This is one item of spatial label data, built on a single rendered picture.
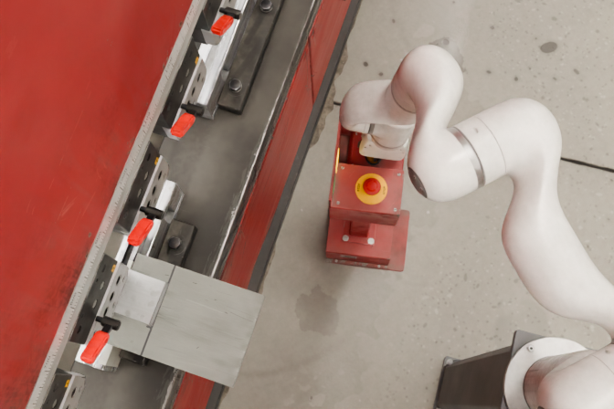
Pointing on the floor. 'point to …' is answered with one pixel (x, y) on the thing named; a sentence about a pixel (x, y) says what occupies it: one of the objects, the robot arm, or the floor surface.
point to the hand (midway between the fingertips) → (378, 153)
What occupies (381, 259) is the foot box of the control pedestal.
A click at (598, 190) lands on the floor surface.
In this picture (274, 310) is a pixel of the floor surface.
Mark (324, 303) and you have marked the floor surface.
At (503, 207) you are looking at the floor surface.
